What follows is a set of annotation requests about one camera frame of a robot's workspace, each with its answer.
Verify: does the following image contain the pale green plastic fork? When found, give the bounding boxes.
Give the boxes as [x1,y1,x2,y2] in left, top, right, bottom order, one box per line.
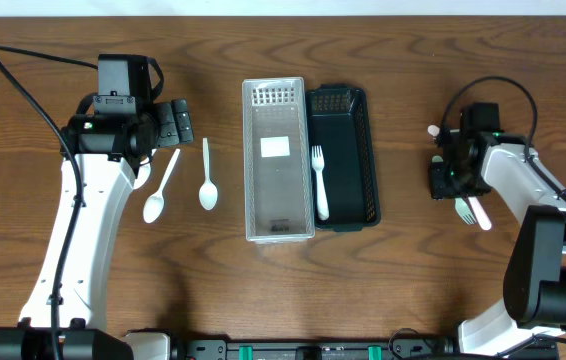
[455,198,477,225]

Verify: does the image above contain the white plastic fork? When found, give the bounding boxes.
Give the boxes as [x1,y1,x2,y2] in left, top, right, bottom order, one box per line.
[427,125,440,137]
[311,145,330,220]

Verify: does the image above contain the white plastic spoon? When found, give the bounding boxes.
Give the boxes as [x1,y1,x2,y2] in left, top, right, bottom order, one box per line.
[467,197,492,231]
[199,137,219,211]
[133,164,151,190]
[143,148,181,223]

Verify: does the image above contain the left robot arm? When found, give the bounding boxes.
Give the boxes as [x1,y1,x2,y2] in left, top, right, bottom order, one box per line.
[0,96,194,359]

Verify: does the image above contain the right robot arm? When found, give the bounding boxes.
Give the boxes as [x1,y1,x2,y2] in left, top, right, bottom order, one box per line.
[430,130,566,357]

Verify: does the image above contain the white label sticker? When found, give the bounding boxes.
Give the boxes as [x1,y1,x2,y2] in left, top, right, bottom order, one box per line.
[260,136,290,158]

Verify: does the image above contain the clear plastic basket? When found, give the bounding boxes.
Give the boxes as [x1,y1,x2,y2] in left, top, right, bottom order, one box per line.
[242,77,315,244]

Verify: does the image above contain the black plastic basket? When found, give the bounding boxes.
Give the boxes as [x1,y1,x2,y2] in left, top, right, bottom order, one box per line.
[306,84,382,232]

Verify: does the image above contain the right black cable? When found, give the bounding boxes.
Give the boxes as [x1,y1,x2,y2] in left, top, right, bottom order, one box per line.
[440,75,566,214]

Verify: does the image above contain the black cable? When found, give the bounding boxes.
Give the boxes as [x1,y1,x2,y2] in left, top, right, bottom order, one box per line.
[440,75,566,214]
[0,43,100,360]

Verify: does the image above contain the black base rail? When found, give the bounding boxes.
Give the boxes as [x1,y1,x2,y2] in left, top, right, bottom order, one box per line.
[182,335,560,360]

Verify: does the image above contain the left black cable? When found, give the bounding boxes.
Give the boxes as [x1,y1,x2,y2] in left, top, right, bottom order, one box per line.
[0,43,100,360]

